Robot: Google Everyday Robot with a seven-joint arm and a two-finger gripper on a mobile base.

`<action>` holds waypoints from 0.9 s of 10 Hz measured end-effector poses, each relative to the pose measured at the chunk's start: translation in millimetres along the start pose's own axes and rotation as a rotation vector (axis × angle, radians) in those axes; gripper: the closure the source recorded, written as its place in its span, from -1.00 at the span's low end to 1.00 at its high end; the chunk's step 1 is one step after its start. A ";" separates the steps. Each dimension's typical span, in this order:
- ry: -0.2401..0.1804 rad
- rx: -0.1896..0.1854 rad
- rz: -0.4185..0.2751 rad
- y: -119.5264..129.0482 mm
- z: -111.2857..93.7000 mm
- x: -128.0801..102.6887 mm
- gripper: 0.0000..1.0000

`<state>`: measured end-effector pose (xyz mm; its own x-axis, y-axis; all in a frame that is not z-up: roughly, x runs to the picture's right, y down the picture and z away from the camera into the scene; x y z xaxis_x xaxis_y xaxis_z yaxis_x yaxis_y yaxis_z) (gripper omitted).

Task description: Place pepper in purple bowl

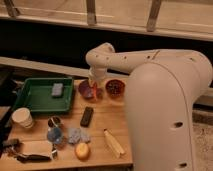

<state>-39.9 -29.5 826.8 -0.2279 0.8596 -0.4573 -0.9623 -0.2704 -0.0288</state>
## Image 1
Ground black rectangular block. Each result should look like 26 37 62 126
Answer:
80 107 94 127

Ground yellow round fruit toy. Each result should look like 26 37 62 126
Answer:
75 143 90 160

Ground grey sponge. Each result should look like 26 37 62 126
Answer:
51 83 64 97

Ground blue grey crumpled cloth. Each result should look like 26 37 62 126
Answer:
68 128 90 145

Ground black tool with handle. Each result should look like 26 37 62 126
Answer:
16 154 51 163

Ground blue metal cup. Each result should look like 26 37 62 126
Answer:
47 127 63 144

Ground white paper cup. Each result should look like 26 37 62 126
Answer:
12 107 34 128

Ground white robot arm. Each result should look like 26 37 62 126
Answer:
86 43 213 171

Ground purple bowl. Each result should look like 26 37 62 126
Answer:
78 80 103 99

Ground small dark metal cup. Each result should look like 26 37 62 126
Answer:
48 116 62 128

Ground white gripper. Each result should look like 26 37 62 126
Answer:
88 67 107 90

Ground orange red pepper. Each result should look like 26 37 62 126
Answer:
91 82 97 99

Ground red bowl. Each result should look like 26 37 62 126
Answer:
105 79 125 97

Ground green plastic tray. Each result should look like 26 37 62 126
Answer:
12 77 74 114

